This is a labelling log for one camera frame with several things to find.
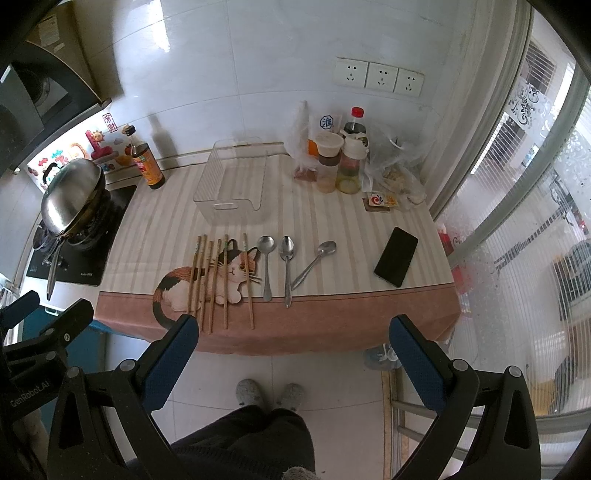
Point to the orange seasoning packet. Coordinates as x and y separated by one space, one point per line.
312 148

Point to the black induction cooker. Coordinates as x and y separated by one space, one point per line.
83 257

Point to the range hood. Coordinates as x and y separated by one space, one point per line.
46 89

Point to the colourful toy container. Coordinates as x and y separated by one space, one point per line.
110 150

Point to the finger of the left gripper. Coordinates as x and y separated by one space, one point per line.
65 327
16 312

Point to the oil dispenser bottle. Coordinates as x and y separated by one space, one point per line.
354 151

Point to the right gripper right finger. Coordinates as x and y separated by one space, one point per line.
438 380

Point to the right wall socket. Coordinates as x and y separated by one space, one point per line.
409 83

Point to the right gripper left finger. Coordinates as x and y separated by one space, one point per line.
146 383

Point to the black smartphone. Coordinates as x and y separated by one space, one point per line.
397 256

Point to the oval steel spoon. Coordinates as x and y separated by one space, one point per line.
287 251

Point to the wooden chopstick green band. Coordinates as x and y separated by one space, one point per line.
225 281

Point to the soy sauce bottle orange label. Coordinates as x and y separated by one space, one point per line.
143 158

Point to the red cap dark bottle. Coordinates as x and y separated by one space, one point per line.
355 125

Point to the left grey slipper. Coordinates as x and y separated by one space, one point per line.
248 393

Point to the clear plastic tray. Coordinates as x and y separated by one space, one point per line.
232 187

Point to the right grey slipper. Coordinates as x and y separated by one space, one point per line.
291 397

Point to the round steel spoon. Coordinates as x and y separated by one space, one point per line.
266 245

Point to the cat pattern table mat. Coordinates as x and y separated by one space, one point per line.
342 305

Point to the steel wok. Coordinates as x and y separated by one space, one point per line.
69 205

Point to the wall socket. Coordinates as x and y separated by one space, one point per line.
381 77
350 72
409 83

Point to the white lid clear jar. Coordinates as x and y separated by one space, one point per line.
329 154

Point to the grey slipper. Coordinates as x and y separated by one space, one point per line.
291 397
248 393

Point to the left wall socket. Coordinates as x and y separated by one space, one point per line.
350 72

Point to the slanted steel spoon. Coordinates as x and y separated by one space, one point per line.
324 249

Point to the white plastic bag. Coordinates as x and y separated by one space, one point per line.
295 142

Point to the clear plastic bag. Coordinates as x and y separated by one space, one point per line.
393 167

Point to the small colourful card box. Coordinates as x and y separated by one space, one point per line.
379 201

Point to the middle wall socket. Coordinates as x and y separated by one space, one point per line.
381 77

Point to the person's dark trousers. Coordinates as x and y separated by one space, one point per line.
249 443

